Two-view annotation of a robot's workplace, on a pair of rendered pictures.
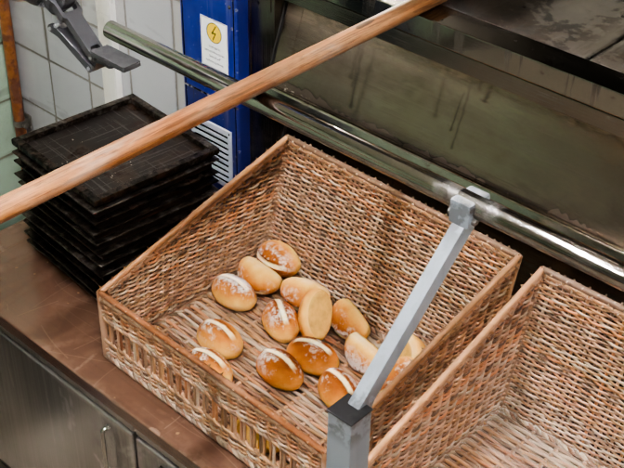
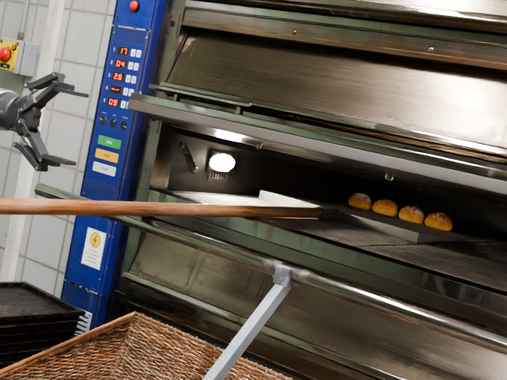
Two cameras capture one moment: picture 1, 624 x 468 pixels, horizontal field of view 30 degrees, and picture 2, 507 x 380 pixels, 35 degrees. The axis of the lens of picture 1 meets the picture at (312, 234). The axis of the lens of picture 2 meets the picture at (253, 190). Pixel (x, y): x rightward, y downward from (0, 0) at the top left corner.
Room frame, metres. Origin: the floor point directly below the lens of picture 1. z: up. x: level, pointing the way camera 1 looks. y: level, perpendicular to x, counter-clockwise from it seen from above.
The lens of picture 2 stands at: (-0.24, 0.10, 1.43)
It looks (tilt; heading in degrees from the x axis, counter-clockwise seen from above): 5 degrees down; 352
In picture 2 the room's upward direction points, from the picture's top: 12 degrees clockwise
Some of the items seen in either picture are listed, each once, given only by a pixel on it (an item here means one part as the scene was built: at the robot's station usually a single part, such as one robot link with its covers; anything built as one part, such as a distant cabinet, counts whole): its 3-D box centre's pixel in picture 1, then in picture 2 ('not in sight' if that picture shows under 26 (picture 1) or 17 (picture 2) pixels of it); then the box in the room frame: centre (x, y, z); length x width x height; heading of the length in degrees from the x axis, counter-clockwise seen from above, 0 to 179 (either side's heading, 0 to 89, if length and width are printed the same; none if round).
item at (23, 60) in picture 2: not in sight; (16, 56); (2.35, 0.55, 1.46); 0.10 x 0.07 x 0.10; 48
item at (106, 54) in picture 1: (115, 58); (59, 160); (1.40, 0.27, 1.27); 0.07 x 0.03 x 0.01; 48
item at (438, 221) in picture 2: not in sight; (439, 220); (2.45, -0.93, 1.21); 0.10 x 0.07 x 0.06; 48
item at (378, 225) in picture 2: not in sight; (361, 215); (2.24, -0.59, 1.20); 0.55 x 0.36 x 0.03; 48
